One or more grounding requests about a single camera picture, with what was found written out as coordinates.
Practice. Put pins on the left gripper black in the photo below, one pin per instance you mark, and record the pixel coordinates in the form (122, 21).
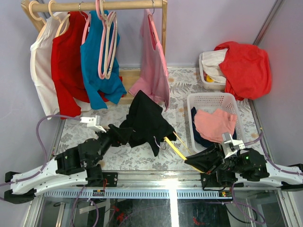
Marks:
(116, 135)

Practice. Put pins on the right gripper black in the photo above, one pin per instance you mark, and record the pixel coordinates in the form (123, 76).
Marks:
(203, 161)

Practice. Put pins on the black t shirt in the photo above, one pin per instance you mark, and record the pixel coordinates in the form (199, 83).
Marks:
(147, 124)

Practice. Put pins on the yellow hanger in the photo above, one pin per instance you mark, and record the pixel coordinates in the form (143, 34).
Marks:
(176, 150)

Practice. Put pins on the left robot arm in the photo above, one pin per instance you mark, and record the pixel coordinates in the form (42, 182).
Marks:
(74, 167)

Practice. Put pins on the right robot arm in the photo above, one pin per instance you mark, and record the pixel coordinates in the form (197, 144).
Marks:
(249, 166)

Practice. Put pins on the navy blue folded shirt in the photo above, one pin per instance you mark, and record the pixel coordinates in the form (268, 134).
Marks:
(205, 143)

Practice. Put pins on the salmon pink folded shirt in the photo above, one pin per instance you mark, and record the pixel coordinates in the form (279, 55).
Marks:
(211, 126)

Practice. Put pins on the pink empty hanger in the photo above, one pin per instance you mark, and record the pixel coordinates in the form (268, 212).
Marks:
(104, 49)

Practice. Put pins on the pink t shirt on hanger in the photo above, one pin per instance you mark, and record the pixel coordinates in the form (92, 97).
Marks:
(153, 80)

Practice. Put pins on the red t shirt on hanger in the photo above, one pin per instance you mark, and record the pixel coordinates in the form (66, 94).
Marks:
(66, 66)

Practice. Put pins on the blue t shirt on hanger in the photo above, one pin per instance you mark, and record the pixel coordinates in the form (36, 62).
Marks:
(97, 89)

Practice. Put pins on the white t shirt on hanger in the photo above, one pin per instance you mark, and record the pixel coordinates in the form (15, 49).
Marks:
(40, 67)

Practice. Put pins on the beige empty hanger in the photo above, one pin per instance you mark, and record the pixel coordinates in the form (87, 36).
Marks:
(111, 42)

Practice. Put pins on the peach hanger far left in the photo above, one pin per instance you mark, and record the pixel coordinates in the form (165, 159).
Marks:
(34, 14)

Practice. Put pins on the floral table mat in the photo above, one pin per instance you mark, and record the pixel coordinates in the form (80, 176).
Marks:
(182, 82)

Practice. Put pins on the wooden clothes rack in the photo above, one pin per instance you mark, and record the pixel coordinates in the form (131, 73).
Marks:
(61, 10)

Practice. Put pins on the white laundry basket front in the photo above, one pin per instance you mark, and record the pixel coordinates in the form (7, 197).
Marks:
(209, 102)

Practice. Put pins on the white laundry basket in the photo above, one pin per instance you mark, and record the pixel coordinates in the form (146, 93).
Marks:
(209, 102)
(209, 85)

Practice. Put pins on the white laundry basket back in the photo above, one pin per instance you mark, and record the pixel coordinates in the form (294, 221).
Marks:
(209, 85)

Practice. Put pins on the yellow item in back basket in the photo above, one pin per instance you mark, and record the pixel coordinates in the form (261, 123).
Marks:
(209, 79)

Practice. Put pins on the red orange cloth on basket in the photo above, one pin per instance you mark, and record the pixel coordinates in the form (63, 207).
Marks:
(246, 68)

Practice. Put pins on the white cloth in back basket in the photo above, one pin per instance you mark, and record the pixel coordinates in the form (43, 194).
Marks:
(211, 61)

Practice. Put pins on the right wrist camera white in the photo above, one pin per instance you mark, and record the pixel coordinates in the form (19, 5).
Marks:
(231, 146)

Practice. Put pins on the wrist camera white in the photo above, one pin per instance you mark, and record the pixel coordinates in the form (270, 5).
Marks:
(93, 123)
(231, 146)

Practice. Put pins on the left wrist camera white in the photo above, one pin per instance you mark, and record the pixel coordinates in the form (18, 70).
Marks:
(93, 123)

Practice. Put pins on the aluminium rail frame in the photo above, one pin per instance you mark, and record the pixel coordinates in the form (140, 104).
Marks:
(145, 185)

